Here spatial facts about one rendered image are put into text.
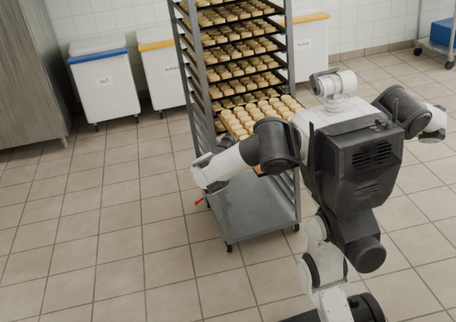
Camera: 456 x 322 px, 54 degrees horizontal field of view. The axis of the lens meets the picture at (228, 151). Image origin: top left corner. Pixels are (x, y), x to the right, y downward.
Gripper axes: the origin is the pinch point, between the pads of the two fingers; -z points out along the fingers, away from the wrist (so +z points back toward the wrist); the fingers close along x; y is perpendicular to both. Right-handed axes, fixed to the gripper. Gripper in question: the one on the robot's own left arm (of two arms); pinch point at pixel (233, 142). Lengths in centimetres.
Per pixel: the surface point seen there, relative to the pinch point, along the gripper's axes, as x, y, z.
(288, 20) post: 37, -6, -54
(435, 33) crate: -73, -45, -375
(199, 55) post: 29.4, 25.6, -22.6
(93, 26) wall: -16, 257, -184
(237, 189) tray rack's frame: -86, 43, -70
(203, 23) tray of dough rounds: 42, 26, -31
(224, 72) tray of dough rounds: 14.3, 23.8, -39.4
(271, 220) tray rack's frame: -86, 8, -48
